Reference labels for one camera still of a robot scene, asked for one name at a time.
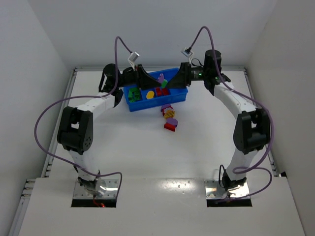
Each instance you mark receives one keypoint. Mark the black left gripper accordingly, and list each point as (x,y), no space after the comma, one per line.
(139,75)

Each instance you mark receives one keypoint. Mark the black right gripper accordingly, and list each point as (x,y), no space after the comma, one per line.
(185,74)

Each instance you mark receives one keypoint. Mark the green rectangular lego brick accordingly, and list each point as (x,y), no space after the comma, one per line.
(134,93)

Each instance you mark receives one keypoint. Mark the yellow rounded lego block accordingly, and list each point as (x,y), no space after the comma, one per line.
(150,95)

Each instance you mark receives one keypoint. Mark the green half-round lego block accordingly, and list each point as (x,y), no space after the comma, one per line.
(135,99)

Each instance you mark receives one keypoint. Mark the green lego plate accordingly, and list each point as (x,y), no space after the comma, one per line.
(164,83)

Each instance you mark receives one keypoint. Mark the red rectangular lego brick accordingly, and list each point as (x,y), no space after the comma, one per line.
(165,91)

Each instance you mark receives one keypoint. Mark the purple lego brick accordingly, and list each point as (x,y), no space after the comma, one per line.
(161,78)

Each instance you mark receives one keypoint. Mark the red scalloped lego block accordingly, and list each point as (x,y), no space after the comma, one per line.
(158,92)

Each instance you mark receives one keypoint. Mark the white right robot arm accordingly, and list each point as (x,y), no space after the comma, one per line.
(252,128)

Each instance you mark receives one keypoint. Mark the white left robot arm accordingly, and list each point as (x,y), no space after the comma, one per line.
(76,128)

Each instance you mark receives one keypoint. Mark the blue divided plastic bin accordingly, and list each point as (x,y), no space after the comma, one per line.
(177,95)

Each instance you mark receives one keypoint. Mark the purple cloud lego block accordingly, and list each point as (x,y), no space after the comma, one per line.
(165,107)

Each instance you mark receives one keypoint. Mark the yellow striped lego block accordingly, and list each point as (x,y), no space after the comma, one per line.
(169,114)

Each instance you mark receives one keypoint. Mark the purple rounded lego block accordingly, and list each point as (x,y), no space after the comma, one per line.
(172,121)

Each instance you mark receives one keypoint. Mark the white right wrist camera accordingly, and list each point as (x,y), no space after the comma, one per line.
(187,52)

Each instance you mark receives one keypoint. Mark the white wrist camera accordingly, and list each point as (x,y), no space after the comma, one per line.
(187,52)
(132,58)

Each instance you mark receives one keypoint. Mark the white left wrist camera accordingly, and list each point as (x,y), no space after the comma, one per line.
(132,58)

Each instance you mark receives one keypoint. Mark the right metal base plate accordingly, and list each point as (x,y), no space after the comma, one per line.
(215,192)

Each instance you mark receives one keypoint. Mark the metal base plate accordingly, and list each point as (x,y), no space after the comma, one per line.
(215,192)
(103,189)

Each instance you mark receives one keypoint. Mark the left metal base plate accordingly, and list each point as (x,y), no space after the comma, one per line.
(103,189)

